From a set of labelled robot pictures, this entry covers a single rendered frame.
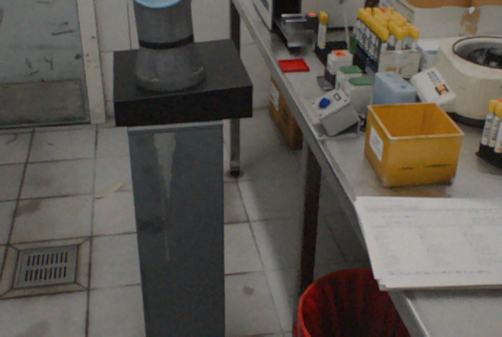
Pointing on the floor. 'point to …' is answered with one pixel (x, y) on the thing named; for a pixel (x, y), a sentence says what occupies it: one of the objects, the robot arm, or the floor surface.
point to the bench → (355, 174)
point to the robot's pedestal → (180, 226)
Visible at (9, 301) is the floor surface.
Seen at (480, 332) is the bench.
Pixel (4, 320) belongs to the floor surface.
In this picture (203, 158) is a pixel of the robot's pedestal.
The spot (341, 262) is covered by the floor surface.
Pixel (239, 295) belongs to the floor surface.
